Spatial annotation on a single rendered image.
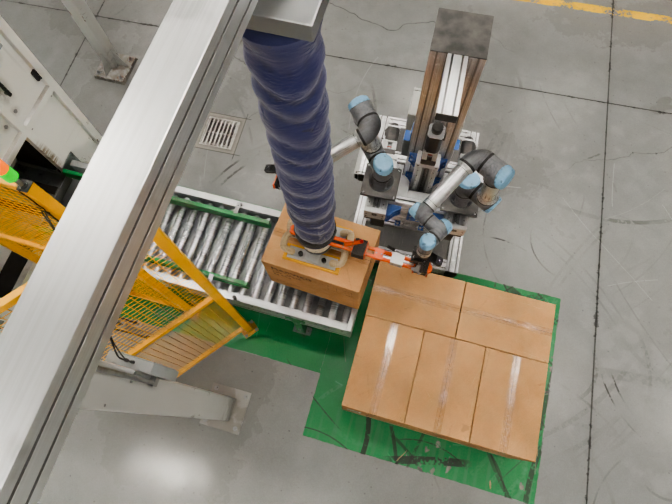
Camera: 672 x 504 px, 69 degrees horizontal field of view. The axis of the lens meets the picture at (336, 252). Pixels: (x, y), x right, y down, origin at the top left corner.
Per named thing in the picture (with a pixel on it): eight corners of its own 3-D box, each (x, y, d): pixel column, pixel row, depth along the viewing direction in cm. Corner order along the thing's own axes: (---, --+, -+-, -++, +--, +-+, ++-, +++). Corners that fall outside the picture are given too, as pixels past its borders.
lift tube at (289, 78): (279, 221, 230) (206, 3, 113) (294, 177, 238) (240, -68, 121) (328, 233, 228) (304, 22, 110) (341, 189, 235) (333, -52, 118)
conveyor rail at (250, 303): (43, 253, 357) (27, 243, 339) (46, 246, 359) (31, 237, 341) (346, 336, 330) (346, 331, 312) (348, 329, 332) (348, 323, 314)
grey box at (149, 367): (135, 369, 221) (104, 360, 193) (139, 358, 222) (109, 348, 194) (175, 381, 218) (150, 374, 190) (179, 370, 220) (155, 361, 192)
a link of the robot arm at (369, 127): (390, 138, 247) (308, 185, 255) (381, 121, 251) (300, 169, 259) (386, 127, 236) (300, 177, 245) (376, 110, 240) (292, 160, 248)
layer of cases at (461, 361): (342, 408, 339) (341, 405, 302) (376, 276, 372) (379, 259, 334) (514, 458, 325) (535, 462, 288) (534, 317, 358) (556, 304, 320)
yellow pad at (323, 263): (282, 258, 280) (280, 255, 275) (288, 243, 283) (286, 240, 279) (338, 275, 275) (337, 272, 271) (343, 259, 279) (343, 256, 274)
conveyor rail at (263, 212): (82, 177, 378) (69, 164, 361) (85, 171, 380) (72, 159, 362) (370, 250, 352) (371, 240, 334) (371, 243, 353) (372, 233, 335)
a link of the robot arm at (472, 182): (463, 176, 288) (469, 164, 275) (481, 190, 285) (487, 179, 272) (450, 189, 285) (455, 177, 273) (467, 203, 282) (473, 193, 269)
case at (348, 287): (271, 280, 317) (260, 260, 280) (293, 227, 330) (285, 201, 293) (358, 309, 309) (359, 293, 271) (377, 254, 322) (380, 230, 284)
